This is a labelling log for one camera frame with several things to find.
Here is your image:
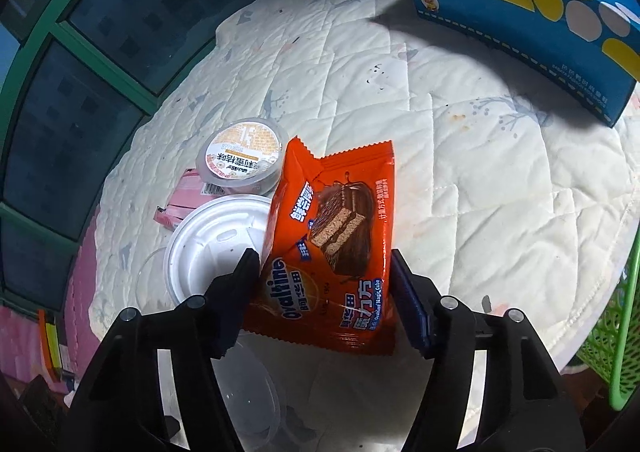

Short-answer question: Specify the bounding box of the orange Ovaltine cake wrapper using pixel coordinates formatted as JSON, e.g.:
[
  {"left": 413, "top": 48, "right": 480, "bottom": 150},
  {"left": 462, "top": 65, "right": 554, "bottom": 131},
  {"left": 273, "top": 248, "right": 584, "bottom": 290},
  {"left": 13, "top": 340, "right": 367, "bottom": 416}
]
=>
[{"left": 243, "top": 138, "right": 396, "bottom": 356}]

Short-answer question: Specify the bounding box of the round cup with printed lid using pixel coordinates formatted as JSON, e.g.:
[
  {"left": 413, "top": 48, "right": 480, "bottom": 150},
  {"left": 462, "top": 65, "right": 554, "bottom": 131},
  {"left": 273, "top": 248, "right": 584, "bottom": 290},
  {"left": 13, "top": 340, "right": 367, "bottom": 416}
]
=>
[{"left": 195, "top": 117, "right": 288, "bottom": 195}]

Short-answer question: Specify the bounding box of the white round plastic lid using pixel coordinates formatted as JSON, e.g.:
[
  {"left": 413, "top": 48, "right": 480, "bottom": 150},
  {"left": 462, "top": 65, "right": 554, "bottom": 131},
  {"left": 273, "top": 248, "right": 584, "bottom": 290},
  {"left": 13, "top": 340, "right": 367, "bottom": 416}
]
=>
[{"left": 163, "top": 194, "right": 271, "bottom": 304}]

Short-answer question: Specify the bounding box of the clear rectangular plastic container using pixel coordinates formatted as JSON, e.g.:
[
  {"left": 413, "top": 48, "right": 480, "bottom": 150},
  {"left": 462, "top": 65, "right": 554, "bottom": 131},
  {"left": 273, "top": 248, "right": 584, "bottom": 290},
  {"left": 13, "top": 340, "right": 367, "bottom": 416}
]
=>
[{"left": 213, "top": 339, "right": 282, "bottom": 451}]

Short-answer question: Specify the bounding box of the pink snack packet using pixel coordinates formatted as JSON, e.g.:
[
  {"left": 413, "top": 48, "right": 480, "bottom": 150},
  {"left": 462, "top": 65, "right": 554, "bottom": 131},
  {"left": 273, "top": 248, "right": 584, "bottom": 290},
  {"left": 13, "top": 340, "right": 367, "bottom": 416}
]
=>
[{"left": 153, "top": 168, "right": 224, "bottom": 231}]

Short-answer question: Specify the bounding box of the cream quilted bed cover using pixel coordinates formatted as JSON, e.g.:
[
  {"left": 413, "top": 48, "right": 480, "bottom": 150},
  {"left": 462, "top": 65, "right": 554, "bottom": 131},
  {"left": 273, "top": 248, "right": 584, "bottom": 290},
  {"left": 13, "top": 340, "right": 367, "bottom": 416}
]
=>
[{"left": 89, "top": 0, "right": 639, "bottom": 451}]

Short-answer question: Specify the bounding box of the green plastic mesh basket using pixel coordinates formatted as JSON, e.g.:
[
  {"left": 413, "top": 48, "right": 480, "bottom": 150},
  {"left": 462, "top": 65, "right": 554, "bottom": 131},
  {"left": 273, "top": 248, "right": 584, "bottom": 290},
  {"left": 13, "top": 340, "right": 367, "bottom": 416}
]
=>
[{"left": 577, "top": 233, "right": 640, "bottom": 411}]

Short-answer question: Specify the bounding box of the pink foam floor mat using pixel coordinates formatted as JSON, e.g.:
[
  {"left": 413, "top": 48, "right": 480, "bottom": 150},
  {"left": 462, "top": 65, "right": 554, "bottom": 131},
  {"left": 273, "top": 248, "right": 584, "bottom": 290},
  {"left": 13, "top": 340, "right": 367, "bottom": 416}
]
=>
[{"left": 1, "top": 214, "right": 100, "bottom": 392}]

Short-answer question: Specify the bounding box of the blue yellow tissue box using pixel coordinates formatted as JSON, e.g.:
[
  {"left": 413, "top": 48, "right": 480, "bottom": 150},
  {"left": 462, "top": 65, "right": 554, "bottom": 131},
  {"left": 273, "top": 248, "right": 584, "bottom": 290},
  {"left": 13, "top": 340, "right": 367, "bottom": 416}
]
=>
[{"left": 413, "top": 0, "right": 639, "bottom": 127}]

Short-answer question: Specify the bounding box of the green window frame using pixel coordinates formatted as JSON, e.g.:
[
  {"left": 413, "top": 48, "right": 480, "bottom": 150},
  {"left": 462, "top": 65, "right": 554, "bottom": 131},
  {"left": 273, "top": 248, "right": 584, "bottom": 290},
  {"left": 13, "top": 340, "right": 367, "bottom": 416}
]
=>
[{"left": 1, "top": 0, "right": 214, "bottom": 318}]

